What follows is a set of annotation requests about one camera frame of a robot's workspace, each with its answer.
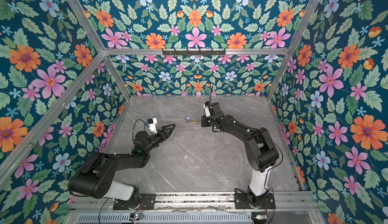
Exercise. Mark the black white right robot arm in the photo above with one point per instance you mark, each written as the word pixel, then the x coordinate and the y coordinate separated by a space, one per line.
pixel 262 153

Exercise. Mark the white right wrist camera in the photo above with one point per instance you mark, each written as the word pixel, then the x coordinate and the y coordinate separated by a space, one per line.
pixel 206 109

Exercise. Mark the black hook rail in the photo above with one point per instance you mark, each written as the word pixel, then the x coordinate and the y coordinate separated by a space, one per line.
pixel 192 52

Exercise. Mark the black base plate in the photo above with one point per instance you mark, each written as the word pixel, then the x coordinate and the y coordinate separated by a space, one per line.
pixel 136 202
pixel 250 201

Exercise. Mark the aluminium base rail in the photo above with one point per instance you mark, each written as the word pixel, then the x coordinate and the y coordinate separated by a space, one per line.
pixel 226 201

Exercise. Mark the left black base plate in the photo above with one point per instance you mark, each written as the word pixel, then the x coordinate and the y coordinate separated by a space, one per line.
pixel 136 202

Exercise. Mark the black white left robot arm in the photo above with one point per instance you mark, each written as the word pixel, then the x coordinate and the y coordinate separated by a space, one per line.
pixel 96 177

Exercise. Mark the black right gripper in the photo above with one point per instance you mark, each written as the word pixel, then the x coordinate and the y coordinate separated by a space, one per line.
pixel 204 119

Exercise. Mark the white vented cable duct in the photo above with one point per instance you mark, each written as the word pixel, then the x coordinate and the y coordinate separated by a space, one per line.
pixel 166 218

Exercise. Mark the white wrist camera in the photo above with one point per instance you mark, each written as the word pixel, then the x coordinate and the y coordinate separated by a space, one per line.
pixel 206 109
pixel 152 125

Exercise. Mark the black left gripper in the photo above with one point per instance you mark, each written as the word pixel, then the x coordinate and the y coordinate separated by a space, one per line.
pixel 162 135

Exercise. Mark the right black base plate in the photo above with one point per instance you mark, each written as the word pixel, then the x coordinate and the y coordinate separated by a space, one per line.
pixel 250 201

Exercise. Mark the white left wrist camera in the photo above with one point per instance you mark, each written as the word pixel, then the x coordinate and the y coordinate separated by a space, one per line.
pixel 152 125

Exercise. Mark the large keyring with yellow sleeve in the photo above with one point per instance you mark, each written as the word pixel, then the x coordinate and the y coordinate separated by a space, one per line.
pixel 196 121

